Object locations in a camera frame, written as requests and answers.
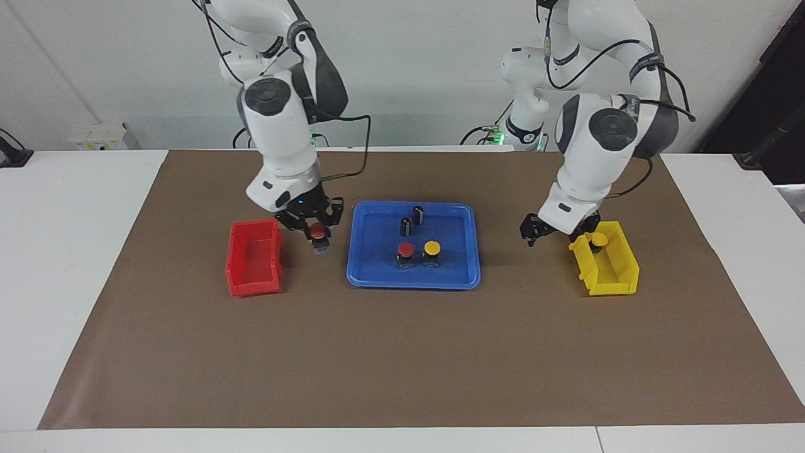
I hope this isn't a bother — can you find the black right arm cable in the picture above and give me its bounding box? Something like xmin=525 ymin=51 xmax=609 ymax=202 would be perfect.
xmin=200 ymin=0 xmax=372 ymax=183

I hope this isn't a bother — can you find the black background panel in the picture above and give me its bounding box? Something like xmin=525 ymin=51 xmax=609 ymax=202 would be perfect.
xmin=694 ymin=0 xmax=805 ymax=155

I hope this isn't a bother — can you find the blue plastic tray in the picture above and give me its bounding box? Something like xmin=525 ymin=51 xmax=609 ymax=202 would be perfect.
xmin=347 ymin=201 xmax=482 ymax=290

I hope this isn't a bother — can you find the black table clamp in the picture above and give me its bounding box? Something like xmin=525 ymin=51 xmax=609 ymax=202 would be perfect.
xmin=0 ymin=128 xmax=34 ymax=168

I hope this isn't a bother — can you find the yellow plastic bin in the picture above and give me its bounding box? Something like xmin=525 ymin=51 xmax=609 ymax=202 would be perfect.
xmin=569 ymin=220 xmax=640 ymax=296

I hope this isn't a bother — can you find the red plastic bin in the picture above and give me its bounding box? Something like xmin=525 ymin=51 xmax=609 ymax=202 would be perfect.
xmin=226 ymin=218 xmax=284 ymax=297

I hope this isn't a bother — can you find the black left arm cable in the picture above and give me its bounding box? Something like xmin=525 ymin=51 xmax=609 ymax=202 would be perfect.
xmin=545 ymin=0 xmax=697 ymax=198

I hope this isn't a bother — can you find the black stand pole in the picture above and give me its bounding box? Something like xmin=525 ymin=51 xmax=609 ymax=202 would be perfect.
xmin=733 ymin=118 xmax=805 ymax=171

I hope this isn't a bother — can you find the black left base cable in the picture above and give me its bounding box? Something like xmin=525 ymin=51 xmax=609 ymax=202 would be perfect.
xmin=458 ymin=123 xmax=506 ymax=147

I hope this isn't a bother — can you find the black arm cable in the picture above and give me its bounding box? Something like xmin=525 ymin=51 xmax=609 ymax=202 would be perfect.
xmin=200 ymin=0 xmax=372 ymax=183
xmin=545 ymin=0 xmax=697 ymax=198

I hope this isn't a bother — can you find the brown paper mat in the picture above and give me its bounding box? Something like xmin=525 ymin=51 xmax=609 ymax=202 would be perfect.
xmin=38 ymin=150 xmax=805 ymax=430

